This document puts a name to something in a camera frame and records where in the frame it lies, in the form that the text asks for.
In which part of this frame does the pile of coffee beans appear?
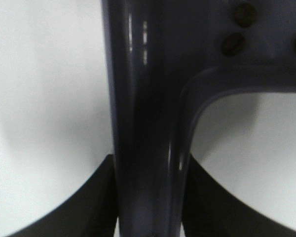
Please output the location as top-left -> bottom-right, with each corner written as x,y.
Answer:
221,0 -> 296,57

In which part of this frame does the purple plastic dustpan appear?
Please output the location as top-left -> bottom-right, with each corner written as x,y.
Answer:
102,0 -> 296,237

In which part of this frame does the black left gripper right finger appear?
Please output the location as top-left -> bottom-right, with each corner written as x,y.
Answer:
182,155 -> 296,237

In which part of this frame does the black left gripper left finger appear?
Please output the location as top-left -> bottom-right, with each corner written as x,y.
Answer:
13,155 -> 118,237

